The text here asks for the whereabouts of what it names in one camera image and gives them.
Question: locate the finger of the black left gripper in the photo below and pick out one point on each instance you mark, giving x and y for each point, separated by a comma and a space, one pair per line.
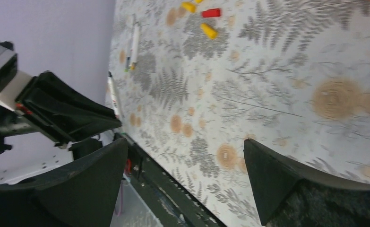
61, 113

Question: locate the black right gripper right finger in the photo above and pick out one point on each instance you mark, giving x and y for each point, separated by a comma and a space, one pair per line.
288, 193

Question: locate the white marker plain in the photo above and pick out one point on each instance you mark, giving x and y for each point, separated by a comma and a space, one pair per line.
113, 94

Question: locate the white marker green end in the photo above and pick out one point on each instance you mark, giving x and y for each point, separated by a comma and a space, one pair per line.
128, 54

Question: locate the red pen cap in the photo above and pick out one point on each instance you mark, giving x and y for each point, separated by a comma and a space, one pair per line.
216, 12

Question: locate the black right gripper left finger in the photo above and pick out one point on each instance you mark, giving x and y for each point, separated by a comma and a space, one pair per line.
82, 193

